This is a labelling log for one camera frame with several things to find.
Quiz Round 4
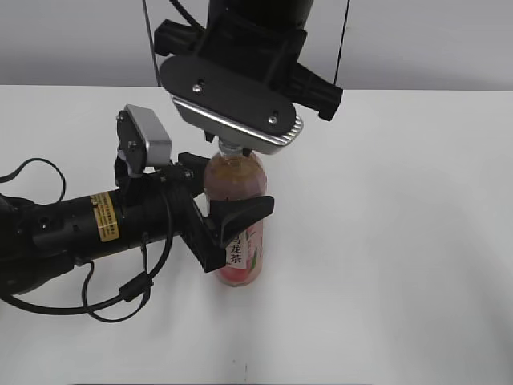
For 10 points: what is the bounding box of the black camera cable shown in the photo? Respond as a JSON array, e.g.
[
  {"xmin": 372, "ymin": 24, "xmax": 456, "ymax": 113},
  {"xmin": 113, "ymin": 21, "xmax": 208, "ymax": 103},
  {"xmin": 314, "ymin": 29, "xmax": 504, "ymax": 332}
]
[
  {"xmin": 0, "ymin": 157, "xmax": 174, "ymax": 323},
  {"xmin": 168, "ymin": 0, "xmax": 209, "ymax": 33}
]

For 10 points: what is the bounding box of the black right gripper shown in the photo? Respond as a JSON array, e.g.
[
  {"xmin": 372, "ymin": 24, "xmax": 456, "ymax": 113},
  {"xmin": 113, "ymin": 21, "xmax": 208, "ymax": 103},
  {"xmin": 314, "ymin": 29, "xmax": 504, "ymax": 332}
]
[{"xmin": 154, "ymin": 18, "xmax": 342, "ymax": 157}]

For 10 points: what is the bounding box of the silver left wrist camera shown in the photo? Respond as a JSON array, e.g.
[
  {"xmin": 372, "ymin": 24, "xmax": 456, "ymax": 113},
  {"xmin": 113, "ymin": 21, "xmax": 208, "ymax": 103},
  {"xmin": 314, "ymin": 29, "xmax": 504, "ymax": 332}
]
[{"xmin": 116, "ymin": 104, "xmax": 172, "ymax": 178}]

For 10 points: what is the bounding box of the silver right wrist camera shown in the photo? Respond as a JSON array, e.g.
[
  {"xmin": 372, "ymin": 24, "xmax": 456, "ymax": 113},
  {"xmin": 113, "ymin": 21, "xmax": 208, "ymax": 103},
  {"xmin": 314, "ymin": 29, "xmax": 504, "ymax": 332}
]
[{"xmin": 160, "ymin": 55, "xmax": 304, "ymax": 155}]

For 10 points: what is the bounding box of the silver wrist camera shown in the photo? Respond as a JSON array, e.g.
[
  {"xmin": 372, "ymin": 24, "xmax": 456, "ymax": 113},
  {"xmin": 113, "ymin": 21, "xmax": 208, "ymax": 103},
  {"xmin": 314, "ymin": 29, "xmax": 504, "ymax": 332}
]
[
  {"xmin": 160, "ymin": 55, "xmax": 304, "ymax": 155},
  {"xmin": 116, "ymin": 104, "xmax": 172, "ymax": 178}
]

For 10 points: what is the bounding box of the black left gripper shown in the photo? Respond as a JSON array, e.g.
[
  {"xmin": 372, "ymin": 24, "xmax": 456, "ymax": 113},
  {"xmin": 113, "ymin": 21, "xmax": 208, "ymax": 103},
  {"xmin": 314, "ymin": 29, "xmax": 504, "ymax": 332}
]
[{"xmin": 160, "ymin": 152, "xmax": 275, "ymax": 273}]

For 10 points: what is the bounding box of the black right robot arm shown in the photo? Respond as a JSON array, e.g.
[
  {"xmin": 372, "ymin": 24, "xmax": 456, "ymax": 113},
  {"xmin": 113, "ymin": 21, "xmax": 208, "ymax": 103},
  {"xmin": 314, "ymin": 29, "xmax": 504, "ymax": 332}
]
[{"xmin": 154, "ymin": 1, "xmax": 343, "ymax": 155}]

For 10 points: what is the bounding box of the peach oolong tea bottle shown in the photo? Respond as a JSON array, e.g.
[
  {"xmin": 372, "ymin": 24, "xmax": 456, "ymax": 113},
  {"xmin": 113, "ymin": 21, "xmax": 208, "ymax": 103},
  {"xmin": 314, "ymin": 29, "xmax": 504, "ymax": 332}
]
[{"xmin": 203, "ymin": 138, "xmax": 269, "ymax": 288}]

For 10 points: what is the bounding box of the black left camera cable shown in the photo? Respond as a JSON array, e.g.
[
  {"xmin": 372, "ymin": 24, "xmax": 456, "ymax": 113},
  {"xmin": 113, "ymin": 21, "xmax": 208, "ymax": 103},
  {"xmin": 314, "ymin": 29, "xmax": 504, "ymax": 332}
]
[{"xmin": 0, "ymin": 157, "xmax": 174, "ymax": 323}]

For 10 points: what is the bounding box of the black right camera cable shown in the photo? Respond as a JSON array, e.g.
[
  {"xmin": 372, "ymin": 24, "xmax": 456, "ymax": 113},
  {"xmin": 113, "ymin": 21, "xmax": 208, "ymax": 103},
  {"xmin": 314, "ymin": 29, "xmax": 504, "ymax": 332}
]
[{"xmin": 168, "ymin": 0, "xmax": 209, "ymax": 33}]

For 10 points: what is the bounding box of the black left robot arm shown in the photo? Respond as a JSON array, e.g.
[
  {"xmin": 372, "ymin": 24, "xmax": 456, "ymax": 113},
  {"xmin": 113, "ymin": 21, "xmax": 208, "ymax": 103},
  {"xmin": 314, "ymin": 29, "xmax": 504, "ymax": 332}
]
[{"xmin": 1, "ymin": 152, "xmax": 274, "ymax": 294}]

